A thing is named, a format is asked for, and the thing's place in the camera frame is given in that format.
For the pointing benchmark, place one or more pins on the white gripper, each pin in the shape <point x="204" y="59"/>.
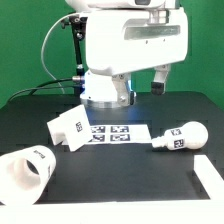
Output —
<point x="122" y="41"/>

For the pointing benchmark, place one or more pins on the white lamp bulb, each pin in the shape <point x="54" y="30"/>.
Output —
<point x="192" y="135"/>

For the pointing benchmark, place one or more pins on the white lamp base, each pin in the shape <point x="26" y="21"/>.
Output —
<point x="71" y="126"/>

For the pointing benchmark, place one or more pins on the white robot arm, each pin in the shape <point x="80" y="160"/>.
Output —
<point x="99" y="90"/>

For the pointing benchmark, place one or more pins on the white lamp shade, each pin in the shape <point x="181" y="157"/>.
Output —
<point x="24" y="175"/>

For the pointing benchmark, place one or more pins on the white marker sheet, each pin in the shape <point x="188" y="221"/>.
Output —
<point x="120" y="134"/>

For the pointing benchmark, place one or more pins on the black camera pole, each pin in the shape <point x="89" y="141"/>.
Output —
<point x="78" y="29"/>

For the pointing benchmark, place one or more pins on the white frame wall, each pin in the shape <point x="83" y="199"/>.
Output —
<point x="210" y="211"/>

